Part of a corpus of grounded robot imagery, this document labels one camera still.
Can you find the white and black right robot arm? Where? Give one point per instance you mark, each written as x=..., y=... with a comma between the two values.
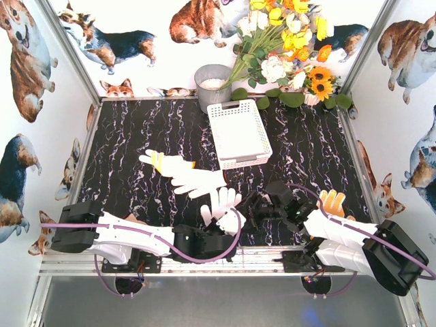
x=330, y=242

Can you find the plain white cotton glove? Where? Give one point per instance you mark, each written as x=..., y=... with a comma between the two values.
x=196, y=182

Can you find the aluminium front rail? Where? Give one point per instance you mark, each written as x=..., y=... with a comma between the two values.
x=248, y=261

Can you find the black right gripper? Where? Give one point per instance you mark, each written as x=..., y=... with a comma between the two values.
x=257, y=205

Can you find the grey metal bucket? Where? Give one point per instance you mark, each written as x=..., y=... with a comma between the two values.
x=209, y=80

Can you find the white glove with yellow stripes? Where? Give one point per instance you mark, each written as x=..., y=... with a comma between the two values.
x=166, y=165

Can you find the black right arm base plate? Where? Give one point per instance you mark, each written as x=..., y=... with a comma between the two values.
x=300, y=261

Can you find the white plastic storage basket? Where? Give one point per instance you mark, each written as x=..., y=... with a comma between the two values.
x=239, y=134

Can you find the cream leather glove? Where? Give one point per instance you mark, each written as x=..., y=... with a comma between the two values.
x=132, y=218

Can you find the yellow dotted glove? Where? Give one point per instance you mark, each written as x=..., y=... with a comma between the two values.
x=332, y=202

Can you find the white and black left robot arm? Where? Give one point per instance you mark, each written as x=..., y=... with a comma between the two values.
x=84, y=226

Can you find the artificial flower bouquet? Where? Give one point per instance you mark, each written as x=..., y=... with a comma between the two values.
x=286, y=43

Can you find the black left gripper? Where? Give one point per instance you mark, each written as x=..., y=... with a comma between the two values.
x=211, y=239

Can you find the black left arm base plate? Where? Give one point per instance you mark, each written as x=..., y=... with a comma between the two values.
x=139, y=261

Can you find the blue dotted white glove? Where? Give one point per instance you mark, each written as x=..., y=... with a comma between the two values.
x=221, y=201

